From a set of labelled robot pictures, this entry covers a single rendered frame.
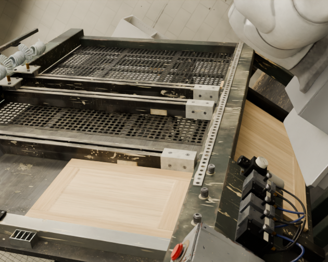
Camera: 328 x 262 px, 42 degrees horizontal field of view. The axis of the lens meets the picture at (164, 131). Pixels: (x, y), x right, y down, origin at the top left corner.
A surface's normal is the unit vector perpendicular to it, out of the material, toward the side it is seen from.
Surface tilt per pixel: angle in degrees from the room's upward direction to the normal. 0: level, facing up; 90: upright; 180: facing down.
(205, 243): 90
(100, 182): 59
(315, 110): 90
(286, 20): 81
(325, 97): 90
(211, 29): 90
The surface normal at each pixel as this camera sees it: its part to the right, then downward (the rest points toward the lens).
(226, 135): -0.03, -0.88
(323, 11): 0.10, 0.05
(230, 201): 0.48, -0.70
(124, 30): -0.15, 0.33
